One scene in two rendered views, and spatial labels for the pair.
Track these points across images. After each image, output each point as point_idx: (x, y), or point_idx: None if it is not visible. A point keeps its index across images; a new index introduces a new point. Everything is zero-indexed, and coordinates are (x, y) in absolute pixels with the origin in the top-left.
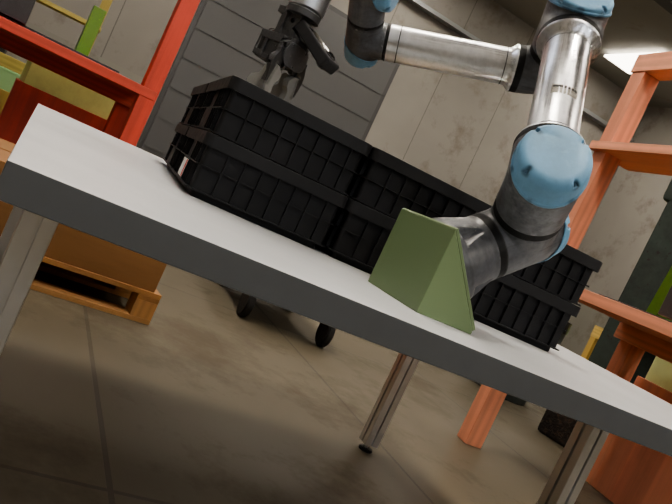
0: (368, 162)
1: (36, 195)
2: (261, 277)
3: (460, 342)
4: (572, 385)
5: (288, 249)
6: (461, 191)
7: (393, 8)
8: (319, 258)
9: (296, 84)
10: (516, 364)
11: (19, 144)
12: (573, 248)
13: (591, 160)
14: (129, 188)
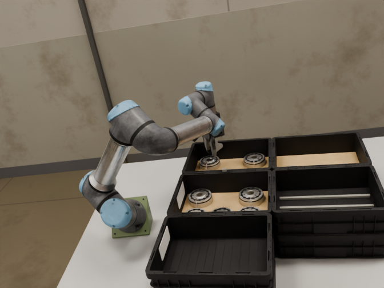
0: (189, 180)
1: None
2: None
3: (90, 224)
4: (79, 259)
5: (152, 199)
6: (171, 200)
7: (186, 112)
8: (164, 208)
9: (211, 144)
10: (84, 239)
11: (146, 161)
12: (151, 253)
13: (79, 183)
14: (146, 173)
